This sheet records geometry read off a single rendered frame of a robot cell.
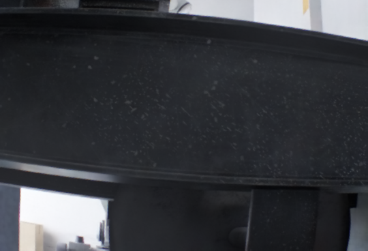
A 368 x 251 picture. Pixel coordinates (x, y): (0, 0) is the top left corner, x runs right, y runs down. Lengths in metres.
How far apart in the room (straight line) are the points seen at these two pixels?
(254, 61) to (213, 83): 0.08
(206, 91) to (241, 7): 3.07
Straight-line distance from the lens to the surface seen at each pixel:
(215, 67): 0.91
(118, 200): 1.31
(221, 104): 0.90
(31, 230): 3.33
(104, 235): 2.89
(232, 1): 3.96
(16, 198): 1.89
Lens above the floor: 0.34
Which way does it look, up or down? 12 degrees up
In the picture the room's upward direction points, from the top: 4 degrees clockwise
